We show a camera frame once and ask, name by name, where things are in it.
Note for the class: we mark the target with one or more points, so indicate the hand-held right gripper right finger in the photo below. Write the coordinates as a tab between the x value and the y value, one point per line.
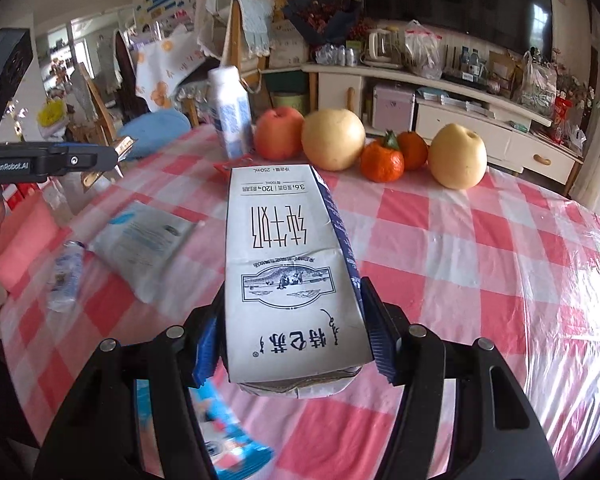
380	340

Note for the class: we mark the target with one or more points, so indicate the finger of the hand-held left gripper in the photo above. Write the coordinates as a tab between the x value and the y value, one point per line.
87	159

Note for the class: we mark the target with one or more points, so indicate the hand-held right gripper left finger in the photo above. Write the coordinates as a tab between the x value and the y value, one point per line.
205	355

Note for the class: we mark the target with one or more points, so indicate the white blue milk carton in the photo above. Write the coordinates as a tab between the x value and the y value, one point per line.
290	270

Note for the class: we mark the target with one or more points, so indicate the yellow bag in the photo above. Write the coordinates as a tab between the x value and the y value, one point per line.
52	112

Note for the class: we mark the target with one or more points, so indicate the brown wooden chair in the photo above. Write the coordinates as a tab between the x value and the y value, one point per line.
95	110

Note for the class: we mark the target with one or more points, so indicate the blue cushioned chair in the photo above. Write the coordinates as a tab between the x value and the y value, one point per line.
155	127

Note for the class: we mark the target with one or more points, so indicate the blue snack wrapper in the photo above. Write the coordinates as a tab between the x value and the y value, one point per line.
225	435

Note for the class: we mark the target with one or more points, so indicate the dark wooden chair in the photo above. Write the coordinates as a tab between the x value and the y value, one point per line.
125	75

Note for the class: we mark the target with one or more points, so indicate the large white plastic bag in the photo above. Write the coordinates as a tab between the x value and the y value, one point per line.
140	240

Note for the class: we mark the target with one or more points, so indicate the red white checkered tablecloth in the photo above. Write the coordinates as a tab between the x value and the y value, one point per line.
455	270

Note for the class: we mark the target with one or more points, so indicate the white blue yellow packet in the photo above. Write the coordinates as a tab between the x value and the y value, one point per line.
67	275

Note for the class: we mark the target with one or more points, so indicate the fruit print table cover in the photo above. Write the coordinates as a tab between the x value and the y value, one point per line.
167	72

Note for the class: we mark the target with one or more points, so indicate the white plastic milk bottle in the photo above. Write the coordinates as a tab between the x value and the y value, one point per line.
230	110

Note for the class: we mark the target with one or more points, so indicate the light wooden chair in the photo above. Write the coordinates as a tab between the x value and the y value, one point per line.
245	75

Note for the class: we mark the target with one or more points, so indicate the orange tangerine with green leaf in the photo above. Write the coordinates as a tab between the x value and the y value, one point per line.
381	161

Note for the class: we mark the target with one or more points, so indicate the white cloth bag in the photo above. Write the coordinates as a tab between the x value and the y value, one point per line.
210	25

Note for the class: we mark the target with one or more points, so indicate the red apple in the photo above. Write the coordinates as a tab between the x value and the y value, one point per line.
279	132

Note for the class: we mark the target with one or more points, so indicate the small yellow pear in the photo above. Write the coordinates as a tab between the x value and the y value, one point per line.
457	156

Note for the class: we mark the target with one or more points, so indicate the large yellow pear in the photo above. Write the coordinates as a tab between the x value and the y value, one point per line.
332	140

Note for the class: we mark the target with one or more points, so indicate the green waste bin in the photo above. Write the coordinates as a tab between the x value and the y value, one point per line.
290	100

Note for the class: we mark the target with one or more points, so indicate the striped light blue towel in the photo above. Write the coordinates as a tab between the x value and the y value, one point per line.
257	27

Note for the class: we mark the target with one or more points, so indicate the white cardboard box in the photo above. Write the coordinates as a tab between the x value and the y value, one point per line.
287	45

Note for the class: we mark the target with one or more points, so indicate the pink storage box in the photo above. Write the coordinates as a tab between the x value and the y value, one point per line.
392	106

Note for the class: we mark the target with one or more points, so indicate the white television cabinet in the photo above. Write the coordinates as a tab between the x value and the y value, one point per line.
430	105

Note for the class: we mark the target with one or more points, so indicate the pack of water bottles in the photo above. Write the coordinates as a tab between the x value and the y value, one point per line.
337	55

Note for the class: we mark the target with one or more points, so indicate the dark wrapped flower bouquet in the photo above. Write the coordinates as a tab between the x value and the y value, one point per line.
325	17

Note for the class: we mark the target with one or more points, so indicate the clear plastic bag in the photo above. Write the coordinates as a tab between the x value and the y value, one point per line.
422	55

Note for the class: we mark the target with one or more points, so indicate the white electric kettle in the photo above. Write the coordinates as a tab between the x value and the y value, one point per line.
380	47

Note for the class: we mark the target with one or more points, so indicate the crinkled plastic bag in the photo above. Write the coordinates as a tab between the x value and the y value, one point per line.
535	85

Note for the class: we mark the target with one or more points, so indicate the black flat television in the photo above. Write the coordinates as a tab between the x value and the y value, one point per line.
455	0

